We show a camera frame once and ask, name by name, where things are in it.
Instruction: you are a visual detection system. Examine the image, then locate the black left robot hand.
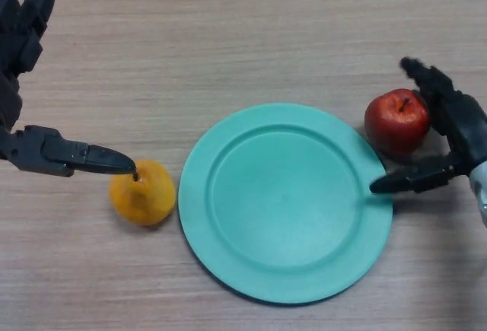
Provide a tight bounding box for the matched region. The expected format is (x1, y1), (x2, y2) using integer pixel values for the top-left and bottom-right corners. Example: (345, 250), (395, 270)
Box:
(0, 0), (137, 178)

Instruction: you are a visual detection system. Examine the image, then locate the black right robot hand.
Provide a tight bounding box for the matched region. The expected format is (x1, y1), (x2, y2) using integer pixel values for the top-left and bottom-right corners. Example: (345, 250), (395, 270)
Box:
(369, 56), (487, 195)

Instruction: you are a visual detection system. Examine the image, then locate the red apple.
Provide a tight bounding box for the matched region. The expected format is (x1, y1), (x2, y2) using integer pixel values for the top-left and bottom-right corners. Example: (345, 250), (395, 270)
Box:
(364, 88), (432, 156)

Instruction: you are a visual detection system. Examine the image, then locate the green round plate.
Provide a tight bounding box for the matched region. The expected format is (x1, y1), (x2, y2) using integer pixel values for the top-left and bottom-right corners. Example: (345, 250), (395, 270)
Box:
(177, 103), (393, 305)

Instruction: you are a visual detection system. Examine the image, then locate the yellow pear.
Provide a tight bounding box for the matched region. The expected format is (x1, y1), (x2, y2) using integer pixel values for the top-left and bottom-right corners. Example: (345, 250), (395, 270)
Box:
(109, 159), (177, 227)

